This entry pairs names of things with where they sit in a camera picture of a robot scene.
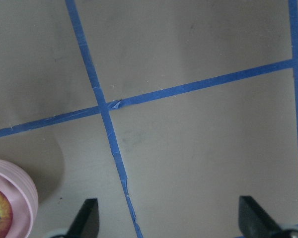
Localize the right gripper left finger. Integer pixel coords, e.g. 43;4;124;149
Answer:
65;198;100;238

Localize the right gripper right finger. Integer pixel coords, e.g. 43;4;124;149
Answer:
238;195;298;238

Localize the pink bowl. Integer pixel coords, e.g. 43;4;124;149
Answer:
0;160;38;238

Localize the red apple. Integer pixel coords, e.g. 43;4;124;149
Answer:
0;186;13;238

